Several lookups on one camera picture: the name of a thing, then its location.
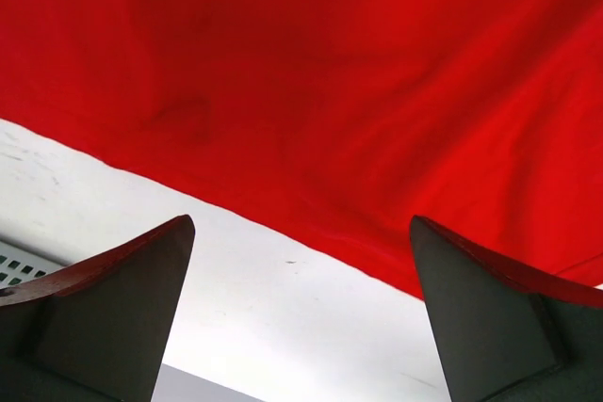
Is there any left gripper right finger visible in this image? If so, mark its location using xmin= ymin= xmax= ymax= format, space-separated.
xmin=410 ymin=216 xmax=602 ymax=402

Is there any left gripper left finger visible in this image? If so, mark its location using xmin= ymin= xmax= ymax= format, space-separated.
xmin=1 ymin=215 xmax=195 ymax=401

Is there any red t shirt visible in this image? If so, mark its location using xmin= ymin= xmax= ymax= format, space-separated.
xmin=1 ymin=0 xmax=602 ymax=295

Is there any white plastic basket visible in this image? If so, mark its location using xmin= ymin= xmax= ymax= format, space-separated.
xmin=0 ymin=242 xmax=63 ymax=289

